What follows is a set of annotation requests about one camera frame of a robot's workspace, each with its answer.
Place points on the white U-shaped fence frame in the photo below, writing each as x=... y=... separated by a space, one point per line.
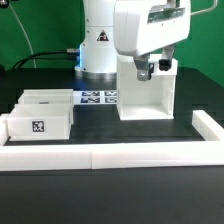
x=207 y=152

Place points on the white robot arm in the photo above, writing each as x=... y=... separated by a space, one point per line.
x=97 y=53

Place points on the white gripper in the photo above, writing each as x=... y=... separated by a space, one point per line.
x=143 y=26

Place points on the white drawer cabinet box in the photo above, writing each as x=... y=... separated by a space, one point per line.
x=145 y=100

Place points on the white rear drawer tray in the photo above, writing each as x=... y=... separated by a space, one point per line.
x=46 y=96

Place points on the white front drawer tray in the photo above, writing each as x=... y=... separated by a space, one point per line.
x=29 y=122

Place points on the white drawer tray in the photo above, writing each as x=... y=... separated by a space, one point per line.
x=29 y=122
x=46 y=96

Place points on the white fiducial marker sheet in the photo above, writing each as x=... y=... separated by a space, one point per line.
x=97 y=97

